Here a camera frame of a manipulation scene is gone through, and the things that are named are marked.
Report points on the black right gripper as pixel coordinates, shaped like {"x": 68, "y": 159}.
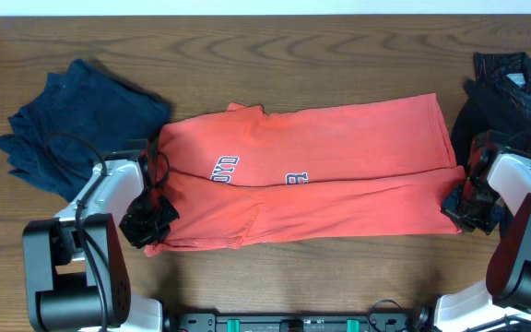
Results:
{"x": 485, "y": 225}

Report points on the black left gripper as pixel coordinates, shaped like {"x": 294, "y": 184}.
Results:
{"x": 144, "y": 235}

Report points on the red soccer t-shirt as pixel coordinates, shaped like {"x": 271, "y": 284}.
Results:
{"x": 245, "y": 176}

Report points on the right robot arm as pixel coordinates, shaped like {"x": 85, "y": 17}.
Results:
{"x": 502, "y": 301}

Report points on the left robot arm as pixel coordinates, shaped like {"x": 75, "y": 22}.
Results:
{"x": 75, "y": 273}

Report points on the black patterned garment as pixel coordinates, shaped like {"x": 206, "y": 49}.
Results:
{"x": 510, "y": 106}

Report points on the folded navy blue shirt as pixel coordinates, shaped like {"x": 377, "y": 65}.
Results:
{"x": 56, "y": 138}

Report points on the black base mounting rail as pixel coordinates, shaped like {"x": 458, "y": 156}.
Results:
{"x": 384, "y": 316}

